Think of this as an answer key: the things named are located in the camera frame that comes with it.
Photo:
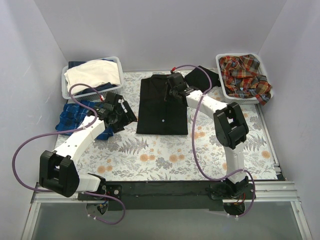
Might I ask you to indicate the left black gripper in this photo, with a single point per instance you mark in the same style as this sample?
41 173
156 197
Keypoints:
122 115

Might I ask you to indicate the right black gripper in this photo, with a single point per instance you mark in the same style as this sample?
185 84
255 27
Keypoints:
172 90

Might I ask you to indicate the black long sleeve shirt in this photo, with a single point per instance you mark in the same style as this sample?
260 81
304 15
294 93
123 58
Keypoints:
159 114

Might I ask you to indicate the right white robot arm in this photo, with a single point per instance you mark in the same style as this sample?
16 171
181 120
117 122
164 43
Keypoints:
230 127

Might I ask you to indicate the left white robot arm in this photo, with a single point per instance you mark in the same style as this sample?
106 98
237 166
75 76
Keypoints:
58 168

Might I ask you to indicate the folded black shirt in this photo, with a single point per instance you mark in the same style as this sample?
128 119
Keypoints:
201 77

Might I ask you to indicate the blue plaid shirt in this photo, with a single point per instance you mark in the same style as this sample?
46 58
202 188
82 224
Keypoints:
73 115

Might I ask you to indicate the cream white folded shirt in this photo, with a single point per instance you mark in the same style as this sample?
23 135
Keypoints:
91 72

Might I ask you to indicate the red plaid shirt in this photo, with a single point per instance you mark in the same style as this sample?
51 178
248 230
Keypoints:
246 77

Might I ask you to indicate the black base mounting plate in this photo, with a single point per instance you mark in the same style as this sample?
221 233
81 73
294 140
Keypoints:
170 195

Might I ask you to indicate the right white plastic basket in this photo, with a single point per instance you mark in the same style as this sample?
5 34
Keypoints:
220 62

